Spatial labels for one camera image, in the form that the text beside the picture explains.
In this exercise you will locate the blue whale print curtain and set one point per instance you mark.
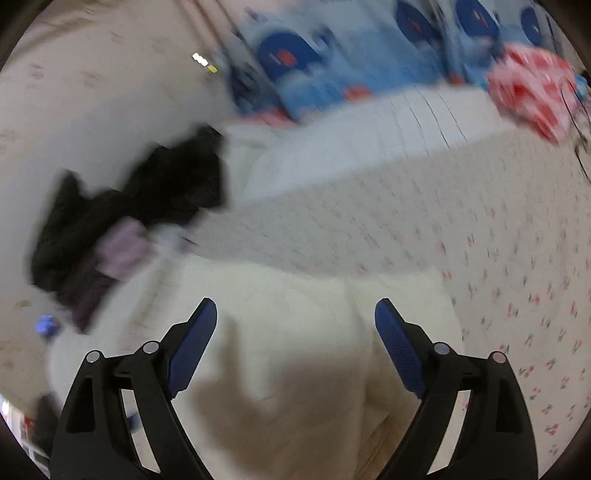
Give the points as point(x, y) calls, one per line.
point(369, 50)

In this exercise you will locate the cream quilted jacket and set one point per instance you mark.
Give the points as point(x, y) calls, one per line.
point(286, 314)

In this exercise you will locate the black jacket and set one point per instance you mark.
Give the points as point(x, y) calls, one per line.
point(175, 180)

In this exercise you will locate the small blue object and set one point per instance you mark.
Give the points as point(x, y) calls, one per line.
point(46, 325)

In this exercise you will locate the pink checked plastic bag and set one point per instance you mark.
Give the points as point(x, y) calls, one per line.
point(531, 87)

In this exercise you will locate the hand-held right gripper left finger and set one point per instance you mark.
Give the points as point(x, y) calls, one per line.
point(194, 344)

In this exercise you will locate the white striped quilt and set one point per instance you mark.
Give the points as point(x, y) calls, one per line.
point(360, 134)

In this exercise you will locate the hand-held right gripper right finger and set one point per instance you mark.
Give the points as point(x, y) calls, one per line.
point(399, 344)

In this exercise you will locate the dark purple cloth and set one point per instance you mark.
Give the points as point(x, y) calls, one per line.
point(87, 295)

